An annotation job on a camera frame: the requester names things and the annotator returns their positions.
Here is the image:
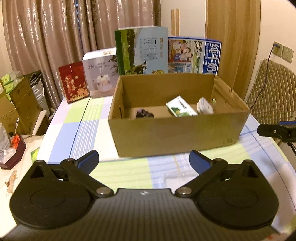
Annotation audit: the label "long white box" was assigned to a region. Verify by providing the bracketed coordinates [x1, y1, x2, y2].
[197, 97, 215, 115]

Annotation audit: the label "green medicine box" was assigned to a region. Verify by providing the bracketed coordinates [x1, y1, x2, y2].
[166, 96, 199, 118]

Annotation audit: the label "plain cardboard carton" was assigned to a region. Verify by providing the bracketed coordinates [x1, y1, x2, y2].
[0, 76, 44, 135]

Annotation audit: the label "blue milk carton box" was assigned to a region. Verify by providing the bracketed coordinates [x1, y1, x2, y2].
[168, 36, 222, 75]

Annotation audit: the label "red gift box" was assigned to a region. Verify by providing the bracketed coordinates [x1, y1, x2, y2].
[58, 61, 90, 104]

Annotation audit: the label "brown cardboard box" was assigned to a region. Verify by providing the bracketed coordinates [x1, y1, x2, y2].
[108, 74, 250, 158]

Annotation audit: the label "dark red tray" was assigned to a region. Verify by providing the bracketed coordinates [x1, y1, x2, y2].
[0, 134, 26, 171]

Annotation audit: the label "wall socket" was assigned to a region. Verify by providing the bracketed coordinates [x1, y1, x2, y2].
[273, 41, 283, 57]
[282, 45, 294, 63]

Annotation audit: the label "cartoon printed cloth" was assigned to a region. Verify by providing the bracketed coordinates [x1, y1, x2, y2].
[0, 137, 47, 241]

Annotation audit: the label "clear plastic container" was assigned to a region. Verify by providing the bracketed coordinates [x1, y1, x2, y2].
[159, 155, 210, 189]

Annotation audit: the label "clear plastic bag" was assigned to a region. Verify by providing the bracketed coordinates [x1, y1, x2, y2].
[0, 123, 12, 161]

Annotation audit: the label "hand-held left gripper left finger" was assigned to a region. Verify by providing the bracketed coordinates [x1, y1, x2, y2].
[30, 149, 114, 198]

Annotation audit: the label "beige curtain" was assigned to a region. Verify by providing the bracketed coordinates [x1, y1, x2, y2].
[2, 0, 161, 109]

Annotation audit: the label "white appliance box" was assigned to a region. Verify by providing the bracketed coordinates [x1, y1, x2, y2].
[82, 47, 117, 99]

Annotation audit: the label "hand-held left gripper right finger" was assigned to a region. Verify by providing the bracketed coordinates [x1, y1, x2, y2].
[174, 150, 260, 198]

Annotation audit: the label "wooden panel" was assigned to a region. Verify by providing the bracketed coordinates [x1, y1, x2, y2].
[206, 0, 261, 99]

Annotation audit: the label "green tissue packs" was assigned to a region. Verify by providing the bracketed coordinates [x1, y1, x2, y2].
[0, 72, 23, 100]

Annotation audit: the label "black cable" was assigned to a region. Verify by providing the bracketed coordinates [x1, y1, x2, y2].
[251, 45, 278, 109]

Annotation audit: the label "quilted chair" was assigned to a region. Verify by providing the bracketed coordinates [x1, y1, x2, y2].
[245, 58, 296, 130]

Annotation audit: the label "brown hair scrunchie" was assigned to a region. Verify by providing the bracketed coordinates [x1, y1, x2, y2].
[135, 108, 154, 118]

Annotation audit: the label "white ribbed bin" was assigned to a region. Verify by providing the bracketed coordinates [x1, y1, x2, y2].
[30, 73, 51, 112]

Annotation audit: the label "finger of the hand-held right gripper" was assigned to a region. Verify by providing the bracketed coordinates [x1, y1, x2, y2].
[257, 121, 296, 139]

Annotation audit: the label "green milk carton box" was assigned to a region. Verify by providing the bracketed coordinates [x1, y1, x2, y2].
[114, 26, 169, 76]

